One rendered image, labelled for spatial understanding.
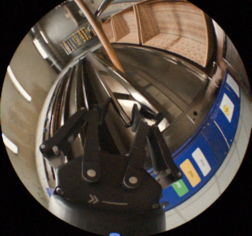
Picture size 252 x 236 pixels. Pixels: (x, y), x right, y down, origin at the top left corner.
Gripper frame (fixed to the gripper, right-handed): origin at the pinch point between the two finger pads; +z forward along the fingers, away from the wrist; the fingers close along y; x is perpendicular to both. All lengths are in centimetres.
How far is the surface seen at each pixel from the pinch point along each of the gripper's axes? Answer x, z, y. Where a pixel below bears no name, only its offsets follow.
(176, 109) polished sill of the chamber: 2.5, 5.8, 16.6
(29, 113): -61, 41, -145
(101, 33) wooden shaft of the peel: 22.8, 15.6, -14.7
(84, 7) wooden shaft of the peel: 34.9, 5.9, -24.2
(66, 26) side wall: 257, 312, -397
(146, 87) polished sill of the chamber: 4.8, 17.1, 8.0
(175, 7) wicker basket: 76, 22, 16
